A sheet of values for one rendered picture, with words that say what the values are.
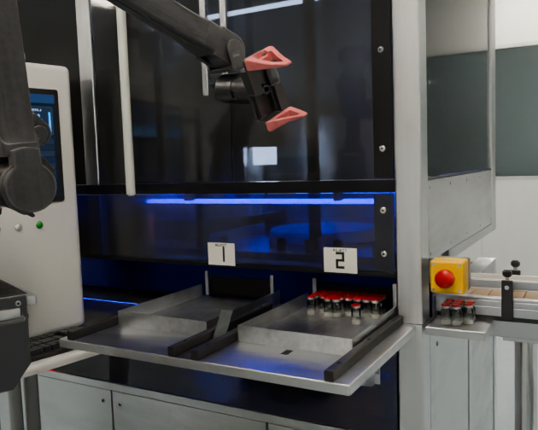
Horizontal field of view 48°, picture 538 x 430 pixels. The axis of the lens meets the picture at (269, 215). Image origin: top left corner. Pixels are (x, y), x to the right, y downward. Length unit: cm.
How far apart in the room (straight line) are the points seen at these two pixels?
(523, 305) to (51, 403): 150
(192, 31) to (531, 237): 511
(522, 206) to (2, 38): 536
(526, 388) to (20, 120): 121
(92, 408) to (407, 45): 143
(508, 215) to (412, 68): 468
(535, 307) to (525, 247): 455
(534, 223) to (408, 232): 463
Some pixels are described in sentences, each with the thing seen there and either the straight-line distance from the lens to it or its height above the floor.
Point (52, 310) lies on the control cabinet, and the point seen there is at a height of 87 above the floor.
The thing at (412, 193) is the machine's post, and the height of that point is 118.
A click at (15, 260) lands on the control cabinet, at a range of 174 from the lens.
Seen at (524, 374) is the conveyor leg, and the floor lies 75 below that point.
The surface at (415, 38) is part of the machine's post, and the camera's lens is 139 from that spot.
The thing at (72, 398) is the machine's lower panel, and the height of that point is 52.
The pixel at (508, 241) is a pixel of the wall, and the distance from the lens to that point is 603.
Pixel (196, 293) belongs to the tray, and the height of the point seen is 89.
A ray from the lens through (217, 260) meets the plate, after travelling 162.
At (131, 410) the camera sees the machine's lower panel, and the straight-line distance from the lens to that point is 196.
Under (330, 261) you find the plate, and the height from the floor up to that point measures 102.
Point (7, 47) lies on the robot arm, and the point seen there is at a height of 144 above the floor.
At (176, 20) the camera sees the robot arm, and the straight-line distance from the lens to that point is 113.
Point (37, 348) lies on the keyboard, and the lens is 159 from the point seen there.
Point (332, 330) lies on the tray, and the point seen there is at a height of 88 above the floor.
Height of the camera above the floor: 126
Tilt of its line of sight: 5 degrees down
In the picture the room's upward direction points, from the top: 2 degrees counter-clockwise
